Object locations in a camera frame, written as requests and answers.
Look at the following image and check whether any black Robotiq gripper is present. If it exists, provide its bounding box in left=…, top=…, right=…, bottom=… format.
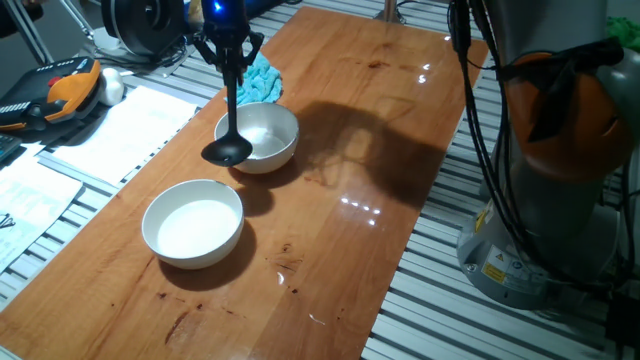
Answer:
left=192, top=0, right=265, bottom=70

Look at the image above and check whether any black ladle with red accents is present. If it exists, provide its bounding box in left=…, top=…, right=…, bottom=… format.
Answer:
left=200, top=54, right=254, bottom=168

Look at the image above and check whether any white ceramic bowl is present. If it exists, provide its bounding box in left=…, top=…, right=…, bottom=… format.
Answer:
left=213, top=101, right=301, bottom=175
left=141, top=179, right=246, bottom=271

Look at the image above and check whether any teal terry cloth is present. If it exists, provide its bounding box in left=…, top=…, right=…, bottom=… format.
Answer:
left=227, top=52, right=284, bottom=106

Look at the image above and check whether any yellow snack packet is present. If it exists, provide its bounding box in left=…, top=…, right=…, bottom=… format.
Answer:
left=187, top=0, right=206, bottom=30

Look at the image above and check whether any white computer mouse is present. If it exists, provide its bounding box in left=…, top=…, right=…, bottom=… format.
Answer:
left=98, top=67, right=126, bottom=107

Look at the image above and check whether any white printed paper sheet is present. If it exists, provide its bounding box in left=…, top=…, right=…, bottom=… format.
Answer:
left=52, top=84, right=200, bottom=187
left=0, top=142, right=84, bottom=274

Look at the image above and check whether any grey metal strut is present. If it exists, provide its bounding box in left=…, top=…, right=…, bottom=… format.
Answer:
left=2, top=0, right=54, bottom=65
left=59, top=0, right=96, bottom=39

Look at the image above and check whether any glossy wooden board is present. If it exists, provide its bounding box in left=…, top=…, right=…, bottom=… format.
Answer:
left=0, top=5, right=489, bottom=360

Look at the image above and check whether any orange black teach pendant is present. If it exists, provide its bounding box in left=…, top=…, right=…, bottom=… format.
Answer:
left=0, top=56, right=104, bottom=134

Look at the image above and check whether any black bulky object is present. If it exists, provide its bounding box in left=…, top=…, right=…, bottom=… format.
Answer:
left=0, top=0, right=45, bottom=39

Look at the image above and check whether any black computer keyboard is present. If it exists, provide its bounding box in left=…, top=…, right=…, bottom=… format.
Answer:
left=0, top=133, right=24, bottom=164

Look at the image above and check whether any green cloth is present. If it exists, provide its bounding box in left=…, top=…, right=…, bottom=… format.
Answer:
left=606, top=16, right=640, bottom=51

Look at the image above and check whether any black loose cable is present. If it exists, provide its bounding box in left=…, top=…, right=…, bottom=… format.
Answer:
left=97, top=22, right=206, bottom=76

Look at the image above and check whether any aluminium frame post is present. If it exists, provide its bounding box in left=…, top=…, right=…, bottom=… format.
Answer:
left=373, top=0, right=407, bottom=25

